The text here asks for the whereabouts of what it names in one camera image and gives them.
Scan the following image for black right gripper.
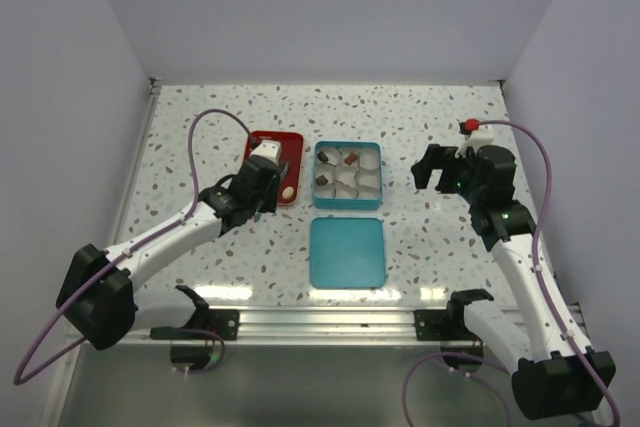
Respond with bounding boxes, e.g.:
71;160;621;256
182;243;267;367
411;144;485;206

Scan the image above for milk chocolate rectangular piece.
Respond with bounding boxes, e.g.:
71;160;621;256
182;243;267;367
344;152;358;165

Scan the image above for metal tongs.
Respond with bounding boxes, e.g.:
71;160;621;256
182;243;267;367
279;160;290;182

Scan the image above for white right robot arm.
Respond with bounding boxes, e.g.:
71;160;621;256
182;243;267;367
411;144;616;420

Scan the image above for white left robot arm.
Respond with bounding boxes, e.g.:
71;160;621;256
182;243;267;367
56;155;288;350

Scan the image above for red lacquer tray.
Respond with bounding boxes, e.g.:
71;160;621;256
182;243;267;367
252;130;304;207

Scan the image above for white paper cup liners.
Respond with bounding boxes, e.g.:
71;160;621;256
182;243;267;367
315;144;381;200

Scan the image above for teal tin box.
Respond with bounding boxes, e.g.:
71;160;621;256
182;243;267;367
311;140;385;211

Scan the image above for teal tin lid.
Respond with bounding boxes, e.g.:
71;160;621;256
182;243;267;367
309;217;386;290

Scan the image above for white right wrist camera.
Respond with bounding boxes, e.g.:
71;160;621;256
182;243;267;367
455;119;495;158

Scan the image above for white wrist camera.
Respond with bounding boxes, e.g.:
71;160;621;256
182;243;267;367
455;119;495;158
249;139;282;164

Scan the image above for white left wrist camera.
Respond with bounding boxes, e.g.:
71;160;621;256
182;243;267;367
249;139;282;164

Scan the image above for front aluminium mounting rail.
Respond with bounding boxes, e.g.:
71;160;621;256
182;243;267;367
69;309;586;348

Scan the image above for aluminium table frame rail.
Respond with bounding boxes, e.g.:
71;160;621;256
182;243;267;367
107;77;162;245

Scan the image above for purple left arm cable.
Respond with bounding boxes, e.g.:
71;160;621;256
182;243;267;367
12;109;251;386

